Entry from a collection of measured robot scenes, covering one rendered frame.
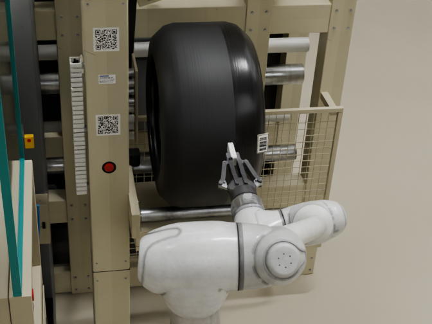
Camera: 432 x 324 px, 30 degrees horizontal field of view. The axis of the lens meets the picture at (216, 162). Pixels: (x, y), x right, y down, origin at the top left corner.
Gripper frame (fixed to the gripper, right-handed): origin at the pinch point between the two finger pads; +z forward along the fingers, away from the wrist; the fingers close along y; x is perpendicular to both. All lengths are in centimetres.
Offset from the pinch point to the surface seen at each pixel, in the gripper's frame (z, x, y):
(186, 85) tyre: 15.1, -14.0, 12.1
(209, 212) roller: 11.9, 36.2, 1.9
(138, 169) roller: 39, 40, 23
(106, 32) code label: 28, -24, 34
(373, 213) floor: 105, 141, -110
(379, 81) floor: 245, 161, -165
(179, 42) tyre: 29.9, -19.0, 12.4
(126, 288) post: 14, 75, 29
